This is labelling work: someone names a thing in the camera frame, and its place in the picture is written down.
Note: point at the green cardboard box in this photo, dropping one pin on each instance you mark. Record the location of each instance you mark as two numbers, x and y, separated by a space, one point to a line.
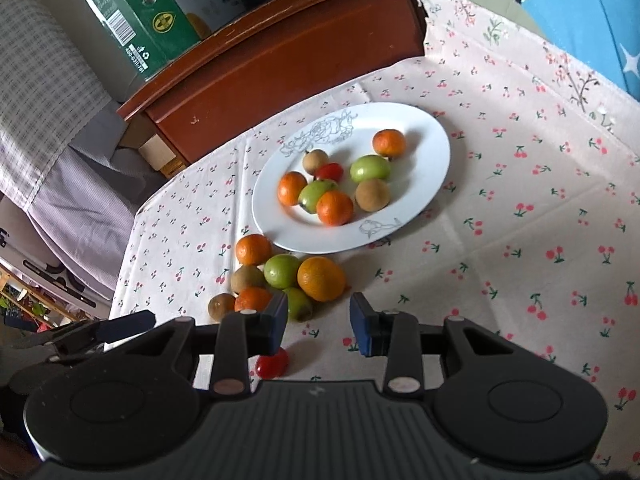
145 20

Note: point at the brown cardboard box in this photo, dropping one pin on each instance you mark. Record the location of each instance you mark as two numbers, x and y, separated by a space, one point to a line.
160 152

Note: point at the small orange mandarin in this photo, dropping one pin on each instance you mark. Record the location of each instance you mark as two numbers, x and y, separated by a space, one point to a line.
252 300
253 249
389 142
292 188
334 207

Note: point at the white plate with grey print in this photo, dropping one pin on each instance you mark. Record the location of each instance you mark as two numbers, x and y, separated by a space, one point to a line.
417 170

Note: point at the cluttered shelf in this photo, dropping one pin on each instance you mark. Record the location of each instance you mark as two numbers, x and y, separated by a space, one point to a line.
20 305

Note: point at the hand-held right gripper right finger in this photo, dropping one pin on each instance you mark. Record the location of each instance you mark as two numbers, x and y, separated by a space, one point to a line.
361 325

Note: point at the brown wooden headboard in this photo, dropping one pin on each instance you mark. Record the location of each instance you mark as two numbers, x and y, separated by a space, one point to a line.
275 70

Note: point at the large orange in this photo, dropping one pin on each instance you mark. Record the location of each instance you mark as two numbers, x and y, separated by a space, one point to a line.
321 278

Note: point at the white bag with black print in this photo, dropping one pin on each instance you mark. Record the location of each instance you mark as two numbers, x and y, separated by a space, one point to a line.
30 240

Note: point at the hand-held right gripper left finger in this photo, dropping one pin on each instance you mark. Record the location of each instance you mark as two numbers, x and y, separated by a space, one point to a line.
279 325

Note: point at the grey checked cloth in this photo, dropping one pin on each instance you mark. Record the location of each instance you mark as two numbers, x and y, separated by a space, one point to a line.
40 85

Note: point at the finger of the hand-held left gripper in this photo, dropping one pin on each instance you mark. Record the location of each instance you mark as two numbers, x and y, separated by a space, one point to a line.
130 324

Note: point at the lilac cloth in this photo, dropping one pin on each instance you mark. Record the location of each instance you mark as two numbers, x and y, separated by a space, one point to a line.
85 210

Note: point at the red cherry tomato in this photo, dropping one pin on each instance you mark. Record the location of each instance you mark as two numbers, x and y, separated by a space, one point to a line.
272 364
330 172

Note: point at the cherry print cloth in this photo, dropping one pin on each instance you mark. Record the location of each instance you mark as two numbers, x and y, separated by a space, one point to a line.
500 185

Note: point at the green jujube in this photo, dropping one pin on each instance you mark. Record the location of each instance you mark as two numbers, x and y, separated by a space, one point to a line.
314 194
370 168
300 305
281 270

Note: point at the blue printed blanket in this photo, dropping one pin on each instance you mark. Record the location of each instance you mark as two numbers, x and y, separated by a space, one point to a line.
590 10

